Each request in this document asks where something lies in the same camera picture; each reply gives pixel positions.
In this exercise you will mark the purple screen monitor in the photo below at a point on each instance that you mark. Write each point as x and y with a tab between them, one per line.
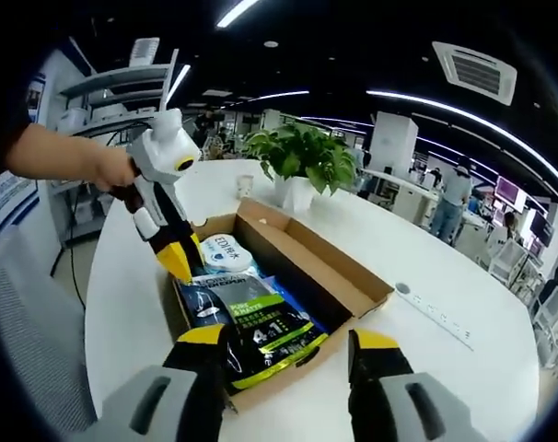
511	191

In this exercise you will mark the black green pouch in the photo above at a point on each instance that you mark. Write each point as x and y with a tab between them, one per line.
256	331

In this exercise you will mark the grey storage shelf rack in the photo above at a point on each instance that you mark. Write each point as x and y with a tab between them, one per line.
118	92

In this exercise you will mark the blue wet wipes soft pack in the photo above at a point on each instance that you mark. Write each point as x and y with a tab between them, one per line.
226	253

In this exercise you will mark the brown cardboard shoe box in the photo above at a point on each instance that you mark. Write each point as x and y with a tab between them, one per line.
316	271

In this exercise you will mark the white ribbed box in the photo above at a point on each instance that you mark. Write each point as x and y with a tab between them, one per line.
145	51

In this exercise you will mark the small disposable cup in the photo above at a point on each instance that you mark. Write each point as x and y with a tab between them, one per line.
245	186

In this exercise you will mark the ceiling air conditioner vent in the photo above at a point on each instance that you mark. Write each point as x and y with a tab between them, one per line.
477	71

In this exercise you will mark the white power strip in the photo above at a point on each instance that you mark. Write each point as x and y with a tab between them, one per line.
435	317

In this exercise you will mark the grey mesh office chair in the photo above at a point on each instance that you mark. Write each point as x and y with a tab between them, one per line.
26	331

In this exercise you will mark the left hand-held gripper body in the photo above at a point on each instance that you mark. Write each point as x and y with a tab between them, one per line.
164	147

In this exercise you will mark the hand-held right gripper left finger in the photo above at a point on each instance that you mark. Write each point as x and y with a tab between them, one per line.
136	405

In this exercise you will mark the white office desk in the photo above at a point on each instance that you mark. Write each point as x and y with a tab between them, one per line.
398	184

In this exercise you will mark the curved ceiling light strip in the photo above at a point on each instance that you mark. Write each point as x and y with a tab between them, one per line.
468	115

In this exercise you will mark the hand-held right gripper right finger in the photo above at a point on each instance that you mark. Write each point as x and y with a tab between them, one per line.
398	405

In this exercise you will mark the potted green plant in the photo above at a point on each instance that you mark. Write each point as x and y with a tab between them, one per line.
302	152

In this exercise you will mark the person's left hand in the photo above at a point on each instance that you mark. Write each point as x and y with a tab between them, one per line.
115	168

